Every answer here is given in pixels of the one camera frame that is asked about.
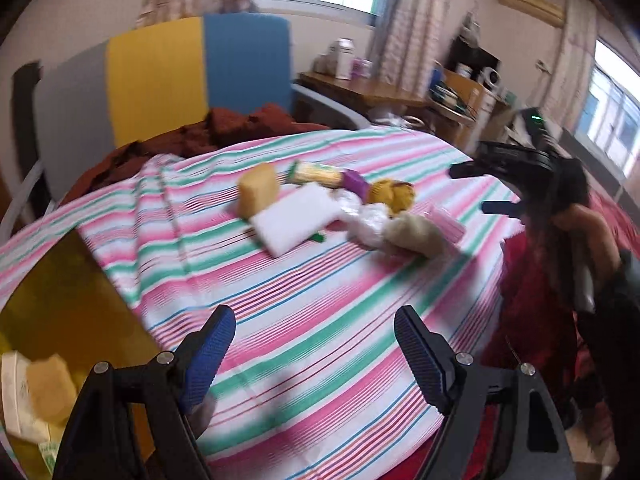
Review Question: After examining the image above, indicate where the person's right forearm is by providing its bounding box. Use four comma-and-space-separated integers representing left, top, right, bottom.
575, 249, 640, 480

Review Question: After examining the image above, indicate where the wall air conditioner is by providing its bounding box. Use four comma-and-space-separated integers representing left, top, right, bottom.
497, 0, 566, 27

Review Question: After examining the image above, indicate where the white foam block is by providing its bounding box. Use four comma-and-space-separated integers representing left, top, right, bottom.
248, 181, 341, 260

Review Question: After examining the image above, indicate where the white carton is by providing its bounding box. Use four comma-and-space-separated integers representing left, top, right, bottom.
327, 39, 357, 80

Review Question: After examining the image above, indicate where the small white fan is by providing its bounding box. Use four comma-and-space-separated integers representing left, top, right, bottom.
477, 67, 503, 93

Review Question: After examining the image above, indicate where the beige cloth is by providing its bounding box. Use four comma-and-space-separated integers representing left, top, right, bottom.
382, 211, 451, 259

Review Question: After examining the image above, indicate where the side window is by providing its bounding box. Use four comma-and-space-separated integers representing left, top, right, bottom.
575, 40, 640, 173

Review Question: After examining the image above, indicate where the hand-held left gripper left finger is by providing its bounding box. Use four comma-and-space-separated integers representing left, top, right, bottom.
52, 305, 237, 480

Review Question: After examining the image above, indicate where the person's right hand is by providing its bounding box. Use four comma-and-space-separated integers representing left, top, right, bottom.
550, 205, 622, 288

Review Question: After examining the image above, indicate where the purple packet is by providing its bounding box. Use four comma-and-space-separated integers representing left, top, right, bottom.
342, 169, 376, 201

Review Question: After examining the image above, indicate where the pink green striped bed sheet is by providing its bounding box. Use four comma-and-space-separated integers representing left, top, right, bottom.
0, 125, 531, 480

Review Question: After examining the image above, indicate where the white paper packet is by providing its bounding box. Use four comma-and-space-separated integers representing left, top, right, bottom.
0, 351, 56, 443

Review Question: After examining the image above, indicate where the biscuit packet with green edge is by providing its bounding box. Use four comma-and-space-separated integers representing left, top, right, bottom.
289, 159, 346, 190

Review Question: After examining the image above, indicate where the black monitor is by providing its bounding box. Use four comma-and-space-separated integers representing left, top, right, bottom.
445, 37, 502, 81

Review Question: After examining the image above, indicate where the white plastic bag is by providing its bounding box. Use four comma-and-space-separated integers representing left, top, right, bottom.
335, 188, 396, 248

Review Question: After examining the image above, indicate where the grey chair armrest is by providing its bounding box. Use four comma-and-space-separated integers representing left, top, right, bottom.
292, 84, 371, 131

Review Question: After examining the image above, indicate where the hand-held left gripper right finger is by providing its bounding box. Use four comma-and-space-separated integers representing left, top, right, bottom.
393, 305, 576, 480

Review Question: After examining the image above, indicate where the brown blanket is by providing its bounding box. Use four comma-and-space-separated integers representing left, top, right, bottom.
60, 102, 331, 206

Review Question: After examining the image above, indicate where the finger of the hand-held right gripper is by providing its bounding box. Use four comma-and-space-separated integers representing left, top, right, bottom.
481, 200, 524, 219
448, 160, 485, 180

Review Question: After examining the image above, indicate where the wooden shelf unit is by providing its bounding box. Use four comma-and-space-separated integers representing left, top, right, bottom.
430, 70, 511, 147

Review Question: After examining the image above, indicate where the wooden desk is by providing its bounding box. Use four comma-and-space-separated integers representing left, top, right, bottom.
297, 71, 476, 126

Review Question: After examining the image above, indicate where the yellow sponge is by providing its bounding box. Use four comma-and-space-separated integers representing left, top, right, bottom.
25, 353, 78, 426
236, 162, 281, 220

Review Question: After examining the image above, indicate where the pink box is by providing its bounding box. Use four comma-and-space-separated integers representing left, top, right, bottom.
422, 202, 468, 245

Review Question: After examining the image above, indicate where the grey yellow blue chair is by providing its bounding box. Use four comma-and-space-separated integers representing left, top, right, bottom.
32, 14, 293, 201

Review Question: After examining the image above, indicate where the yellow box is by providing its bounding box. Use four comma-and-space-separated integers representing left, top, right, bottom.
0, 227, 161, 480

